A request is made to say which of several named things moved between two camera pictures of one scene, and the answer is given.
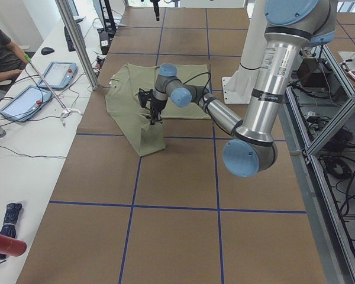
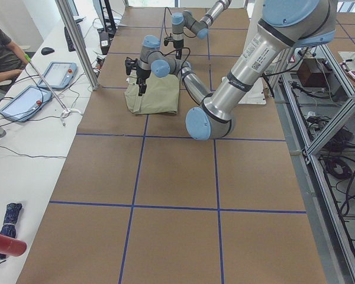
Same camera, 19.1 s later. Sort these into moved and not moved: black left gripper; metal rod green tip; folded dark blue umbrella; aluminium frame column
Moved: black left gripper
Not moved: aluminium frame column; folded dark blue umbrella; metal rod green tip
